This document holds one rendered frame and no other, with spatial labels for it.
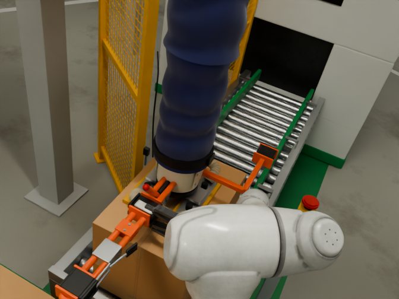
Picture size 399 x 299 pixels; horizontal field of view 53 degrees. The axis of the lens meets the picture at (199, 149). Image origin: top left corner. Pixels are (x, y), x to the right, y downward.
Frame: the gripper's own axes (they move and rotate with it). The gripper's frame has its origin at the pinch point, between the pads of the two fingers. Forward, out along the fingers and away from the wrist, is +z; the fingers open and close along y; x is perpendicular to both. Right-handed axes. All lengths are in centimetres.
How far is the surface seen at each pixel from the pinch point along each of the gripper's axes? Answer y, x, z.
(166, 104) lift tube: -32.3, 18.0, 6.1
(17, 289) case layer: 54, -23, 41
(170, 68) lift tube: -45.8, 17.7, 6.3
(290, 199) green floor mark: 107, 158, -45
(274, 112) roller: 54, 180, -7
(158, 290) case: 32.4, -4.7, -12.6
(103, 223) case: 12.8, -3.3, 14.0
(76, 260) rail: 51, -2, 29
